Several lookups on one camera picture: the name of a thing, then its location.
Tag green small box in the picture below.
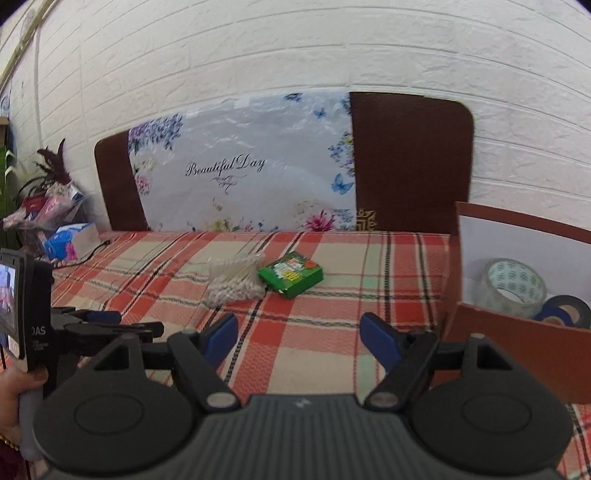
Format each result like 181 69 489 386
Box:
259 251 324 300

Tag clear patterned tape roll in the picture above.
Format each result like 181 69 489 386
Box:
474 258 547 319

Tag blue tape roll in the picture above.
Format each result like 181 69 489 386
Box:
535 305 575 327

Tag black tape roll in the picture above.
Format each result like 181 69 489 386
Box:
546 295 591 330

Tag person left hand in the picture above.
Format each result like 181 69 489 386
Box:
0 366 48 444

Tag cotton swab bag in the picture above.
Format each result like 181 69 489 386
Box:
202 253 266 308

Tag plaid bed sheet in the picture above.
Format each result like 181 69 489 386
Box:
45 230 591 480

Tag red cardboard box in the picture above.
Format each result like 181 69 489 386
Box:
440 203 590 404

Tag blue tissue pack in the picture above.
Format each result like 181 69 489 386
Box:
43 223 100 261

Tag pink snack bags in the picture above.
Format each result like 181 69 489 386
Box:
2 182 85 231

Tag brown floral headboard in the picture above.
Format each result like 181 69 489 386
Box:
94 89 475 234

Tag dark red plant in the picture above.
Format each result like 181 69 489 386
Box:
37 139 71 185

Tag green leafy plant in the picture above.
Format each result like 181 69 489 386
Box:
0 146 22 250

